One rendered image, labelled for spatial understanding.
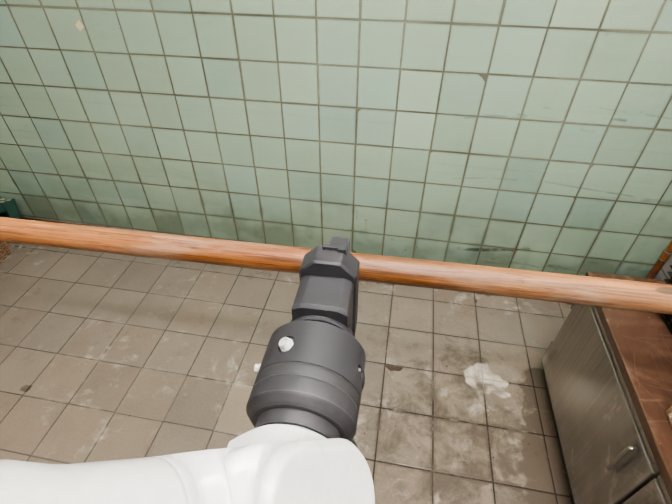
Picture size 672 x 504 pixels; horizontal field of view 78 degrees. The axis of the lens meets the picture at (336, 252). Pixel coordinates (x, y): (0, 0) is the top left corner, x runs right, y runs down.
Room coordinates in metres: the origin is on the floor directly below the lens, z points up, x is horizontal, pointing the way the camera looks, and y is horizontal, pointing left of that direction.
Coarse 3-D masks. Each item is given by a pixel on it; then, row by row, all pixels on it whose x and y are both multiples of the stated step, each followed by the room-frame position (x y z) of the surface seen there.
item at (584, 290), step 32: (0, 224) 0.40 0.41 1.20; (32, 224) 0.40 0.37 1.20; (64, 224) 0.40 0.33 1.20; (160, 256) 0.36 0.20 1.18; (192, 256) 0.35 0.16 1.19; (224, 256) 0.35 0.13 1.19; (256, 256) 0.34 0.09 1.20; (288, 256) 0.34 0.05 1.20; (384, 256) 0.33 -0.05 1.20; (448, 288) 0.30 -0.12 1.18; (480, 288) 0.30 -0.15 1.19; (512, 288) 0.29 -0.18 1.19; (544, 288) 0.29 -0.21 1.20; (576, 288) 0.29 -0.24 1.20; (608, 288) 0.29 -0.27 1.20; (640, 288) 0.28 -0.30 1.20
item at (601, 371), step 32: (576, 320) 0.89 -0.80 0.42; (608, 320) 0.76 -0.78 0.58; (640, 320) 0.76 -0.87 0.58; (576, 352) 0.80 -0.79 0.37; (608, 352) 0.69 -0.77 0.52; (640, 352) 0.65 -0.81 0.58; (576, 384) 0.72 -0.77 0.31; (608, 384) 0.62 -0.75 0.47; (640, 384) 0.55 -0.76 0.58; (576, 416) 0.64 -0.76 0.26; (608, 416) 0.55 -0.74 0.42; (640, 416) 0.48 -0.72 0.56; (576, 448) 0.56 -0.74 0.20; (608, 448) 0.49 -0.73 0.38; (640, 448) 0.43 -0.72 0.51; (576, 480) 0.49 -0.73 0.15; (608, 480) 0.42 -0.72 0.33; (640, 480) 0.37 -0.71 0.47
